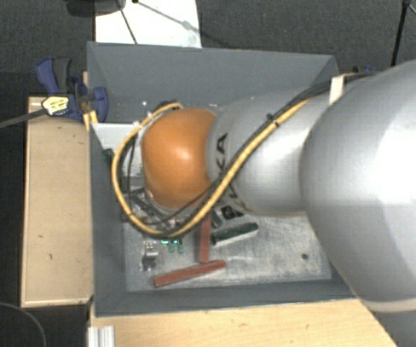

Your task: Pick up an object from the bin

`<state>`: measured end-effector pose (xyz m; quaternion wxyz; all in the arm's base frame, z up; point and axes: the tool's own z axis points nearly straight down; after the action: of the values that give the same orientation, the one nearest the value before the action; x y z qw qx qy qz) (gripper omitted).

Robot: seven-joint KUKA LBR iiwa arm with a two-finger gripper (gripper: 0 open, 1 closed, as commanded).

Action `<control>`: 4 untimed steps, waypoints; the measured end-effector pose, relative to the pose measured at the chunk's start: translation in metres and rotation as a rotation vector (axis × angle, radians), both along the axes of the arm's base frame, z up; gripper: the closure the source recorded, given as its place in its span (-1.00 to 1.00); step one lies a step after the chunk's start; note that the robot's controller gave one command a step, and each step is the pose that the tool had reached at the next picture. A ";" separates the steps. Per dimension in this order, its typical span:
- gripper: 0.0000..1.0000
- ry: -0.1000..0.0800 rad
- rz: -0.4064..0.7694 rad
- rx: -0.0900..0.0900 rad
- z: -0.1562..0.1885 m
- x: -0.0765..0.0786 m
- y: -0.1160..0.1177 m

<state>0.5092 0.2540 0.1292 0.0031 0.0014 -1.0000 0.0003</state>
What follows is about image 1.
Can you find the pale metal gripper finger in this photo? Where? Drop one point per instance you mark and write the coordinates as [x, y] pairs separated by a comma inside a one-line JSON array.
[[150, 256]]

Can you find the red-brown flat block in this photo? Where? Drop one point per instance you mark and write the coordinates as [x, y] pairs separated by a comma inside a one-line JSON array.
[[190, 273], [204, 242]]

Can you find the dark green flat block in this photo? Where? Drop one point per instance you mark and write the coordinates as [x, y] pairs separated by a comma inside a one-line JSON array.
[[235, 232]]

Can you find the pale wood flat board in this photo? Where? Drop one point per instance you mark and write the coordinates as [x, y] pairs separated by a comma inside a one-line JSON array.
[[56, 208]]

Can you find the grey metal bin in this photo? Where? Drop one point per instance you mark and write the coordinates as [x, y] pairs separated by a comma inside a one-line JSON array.
[[193, 71]]

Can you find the black cylinder on white bracket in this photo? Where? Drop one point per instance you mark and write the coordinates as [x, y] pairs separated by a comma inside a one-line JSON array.
[[231, 212]]

